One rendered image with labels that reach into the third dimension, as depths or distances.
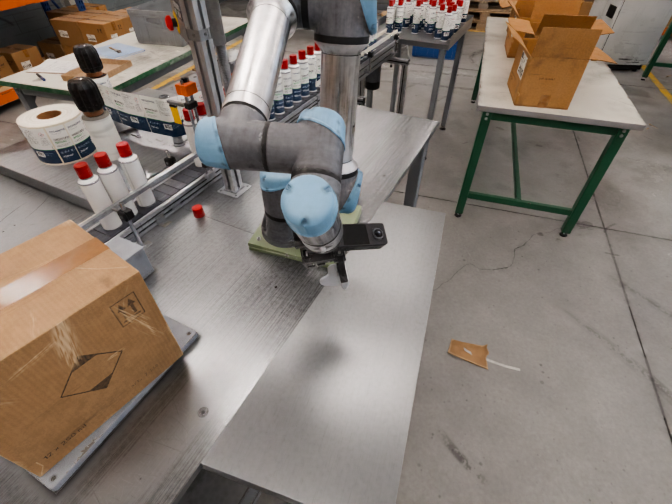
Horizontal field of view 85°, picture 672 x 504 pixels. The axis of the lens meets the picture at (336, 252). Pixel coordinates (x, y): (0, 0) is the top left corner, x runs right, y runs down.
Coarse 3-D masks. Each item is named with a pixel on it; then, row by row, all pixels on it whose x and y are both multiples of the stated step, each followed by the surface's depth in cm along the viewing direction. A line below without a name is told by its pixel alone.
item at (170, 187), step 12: (312, 96) 181; (276, 120) 161; (192, 168) 132; (168, 180) 127; (180, 180) 127; (192, 180) 127; (156, 192) 121; (168, 192) 121; (156, 204) 117; (96, 228) 108; (120, 228) 108; (108, 240) 105
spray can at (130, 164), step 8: (120, 144) 103; (128, 144) 103; (120, 152) 103; (128, 152) 104; (120, 160) 104; (128, 160) 104; (136, 160) 106; (128, 168) 106; (136, 168) 107; (128, 176) 107; (136, 176) 108; (144, 176) 110; (136, 184) 109; (144, 192) 112; (144, 200) 113; (152, 200) 115
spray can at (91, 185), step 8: (80, 168) 94; (88, 168) 96; (80, 176) 95; (88, 176) 96; (96, 176) 98; (80, 184) 96; (88, 184) 96; (96, 184) 98; (88, 192) 98; (96, 192) 98; (104, 192) 101; (88, 200) 100; (96, 200) 100; (104, 200) 101; (96, 208) 101; (104, 208) 102; (112, 216) 105; (104, 224) 105; (112, 224) 106; (120, 224) 108
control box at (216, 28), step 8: (176, 0) 94; (208, 0) 94; (216, 0) 95; (208, 8) 95; (216, 8) 96; (176, 16) 102; (208, 16) 97; (216, 16) 97; (184, 24) 96; (216, 24) 98; (184, 32) 99; (216, 32) 100; (224, 32) 101; (216, 40) 101; (224, 40) 102
